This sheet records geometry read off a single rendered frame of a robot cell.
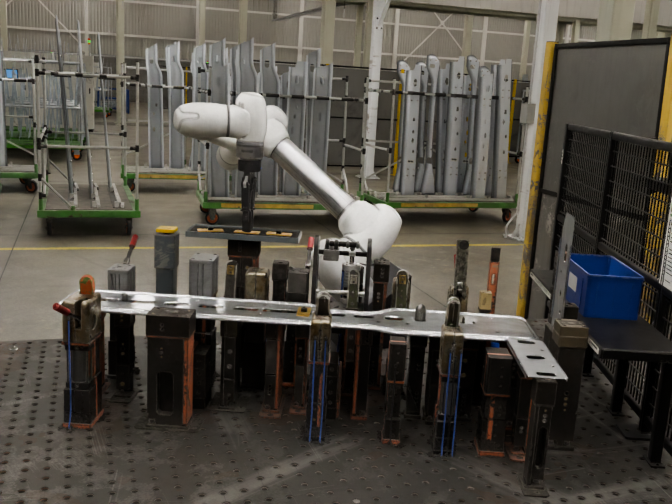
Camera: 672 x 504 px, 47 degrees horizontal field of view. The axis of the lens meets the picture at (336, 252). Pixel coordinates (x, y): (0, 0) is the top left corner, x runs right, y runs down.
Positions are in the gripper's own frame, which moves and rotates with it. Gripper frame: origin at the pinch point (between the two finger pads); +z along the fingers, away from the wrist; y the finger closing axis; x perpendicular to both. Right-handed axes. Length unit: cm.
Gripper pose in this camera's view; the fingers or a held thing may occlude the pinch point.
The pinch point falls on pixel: (247, 220)
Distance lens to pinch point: 259.1
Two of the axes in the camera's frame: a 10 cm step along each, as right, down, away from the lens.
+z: -0.6, 9.8, 2.1
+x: 9.9, 0.8, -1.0
